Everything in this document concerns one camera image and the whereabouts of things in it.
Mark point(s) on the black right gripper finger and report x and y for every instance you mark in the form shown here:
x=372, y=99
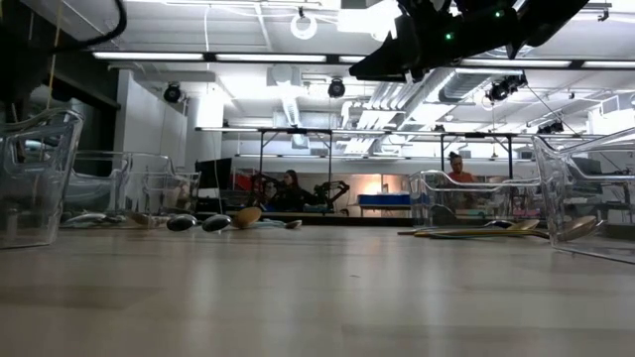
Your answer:
x=382, y=67
x=396, y=38

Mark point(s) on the black ceiling camera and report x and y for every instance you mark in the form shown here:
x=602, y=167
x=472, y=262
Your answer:
x=172, y=93
x=336, y=88

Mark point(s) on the black ceiling track light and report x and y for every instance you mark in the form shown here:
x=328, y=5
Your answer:
x=503, y=89

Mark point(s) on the utensils pile right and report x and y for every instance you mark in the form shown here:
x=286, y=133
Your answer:
x=578, y=228

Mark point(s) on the black beam with light strips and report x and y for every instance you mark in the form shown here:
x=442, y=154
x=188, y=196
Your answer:
x=268, y=57

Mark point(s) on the black gantry frame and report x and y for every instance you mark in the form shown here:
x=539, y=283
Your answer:
x=297, y=130
x=476, y=134

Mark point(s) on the clear plastic bin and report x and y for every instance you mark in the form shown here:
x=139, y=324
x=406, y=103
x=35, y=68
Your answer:
x=149, y=188
x=39, y=188
x=585, y=198
x=471, y=198

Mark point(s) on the black monitor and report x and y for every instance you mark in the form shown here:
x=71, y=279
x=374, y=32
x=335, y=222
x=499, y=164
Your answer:
x=213, y=176

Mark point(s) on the person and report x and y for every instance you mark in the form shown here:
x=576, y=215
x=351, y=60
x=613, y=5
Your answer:
x=459, y=171
x=292, y=191

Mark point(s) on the black bystander robot arm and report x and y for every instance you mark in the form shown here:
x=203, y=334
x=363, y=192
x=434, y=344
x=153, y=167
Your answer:
x=332, y=187
x=263, y=191

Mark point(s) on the blue storage tote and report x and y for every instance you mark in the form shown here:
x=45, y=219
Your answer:
x=384, y=199

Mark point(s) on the black aluminium table frame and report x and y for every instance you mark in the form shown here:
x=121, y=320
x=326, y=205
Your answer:
x=347, y=219

